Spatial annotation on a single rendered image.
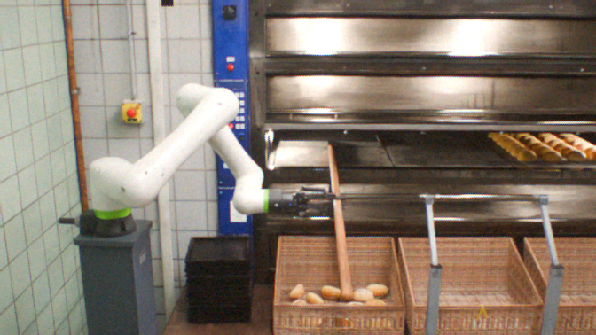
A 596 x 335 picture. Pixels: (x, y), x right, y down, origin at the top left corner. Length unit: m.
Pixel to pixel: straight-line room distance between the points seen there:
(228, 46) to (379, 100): 0.72
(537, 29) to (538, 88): 0.26
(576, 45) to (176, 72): 1.80
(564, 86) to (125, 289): 2.11
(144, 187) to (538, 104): 1.86
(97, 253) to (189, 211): 0.98
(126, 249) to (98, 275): 0.14
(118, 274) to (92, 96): 1.12
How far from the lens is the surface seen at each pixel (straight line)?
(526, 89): 3.02
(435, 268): 2.48
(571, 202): 3.22
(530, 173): 3.10
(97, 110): 3.02
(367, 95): 2.85
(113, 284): 2.17
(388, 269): 3.03
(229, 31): 2.80
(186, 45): 2.87
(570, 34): 3.05
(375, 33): 2.83
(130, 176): 1.94
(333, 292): 2.93
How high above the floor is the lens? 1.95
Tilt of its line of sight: 15 degrees down
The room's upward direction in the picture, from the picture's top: straight up
